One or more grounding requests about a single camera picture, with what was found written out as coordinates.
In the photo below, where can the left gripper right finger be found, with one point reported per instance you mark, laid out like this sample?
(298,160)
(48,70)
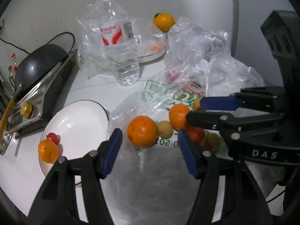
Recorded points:
(203,167)

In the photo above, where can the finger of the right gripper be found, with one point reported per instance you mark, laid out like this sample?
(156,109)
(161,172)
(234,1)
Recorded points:
(221,121)
(269,98)

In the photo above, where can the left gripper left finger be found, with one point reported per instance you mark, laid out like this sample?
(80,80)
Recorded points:
(94,166)

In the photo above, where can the yellow kumquat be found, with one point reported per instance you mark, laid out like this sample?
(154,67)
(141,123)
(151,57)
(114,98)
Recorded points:
(197,106)
(212,142)

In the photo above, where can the dark red tomato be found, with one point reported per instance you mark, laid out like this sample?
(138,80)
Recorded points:
(196,134)

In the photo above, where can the small red tomato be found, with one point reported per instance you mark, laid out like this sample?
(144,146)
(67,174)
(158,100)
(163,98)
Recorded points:
(53,137)

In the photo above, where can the large orange mandarin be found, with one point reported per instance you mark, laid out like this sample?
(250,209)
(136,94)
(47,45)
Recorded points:
(142,132)

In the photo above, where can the yellow-green small citrus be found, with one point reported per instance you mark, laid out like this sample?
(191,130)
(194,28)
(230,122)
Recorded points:
(165,129)

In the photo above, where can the white plate black rim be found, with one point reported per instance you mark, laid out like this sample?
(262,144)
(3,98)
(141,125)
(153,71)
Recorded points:
(81,126)

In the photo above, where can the printed plastic shopping bag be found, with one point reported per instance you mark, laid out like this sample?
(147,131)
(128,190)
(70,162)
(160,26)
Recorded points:
(152,185)

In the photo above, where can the crumpled clear plastic bag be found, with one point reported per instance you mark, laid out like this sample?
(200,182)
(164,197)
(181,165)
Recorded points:
(201,55)

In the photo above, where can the stainless steel gas stove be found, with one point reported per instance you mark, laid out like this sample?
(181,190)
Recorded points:
(43,97)

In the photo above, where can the gold stove knob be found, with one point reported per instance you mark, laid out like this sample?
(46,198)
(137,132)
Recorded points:
(26,109)

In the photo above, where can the small white dish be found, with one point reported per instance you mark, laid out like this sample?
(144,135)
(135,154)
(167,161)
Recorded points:
(149,49)

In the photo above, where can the clear plastic water bottle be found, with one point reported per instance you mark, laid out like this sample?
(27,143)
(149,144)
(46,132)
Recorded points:
(117,35)

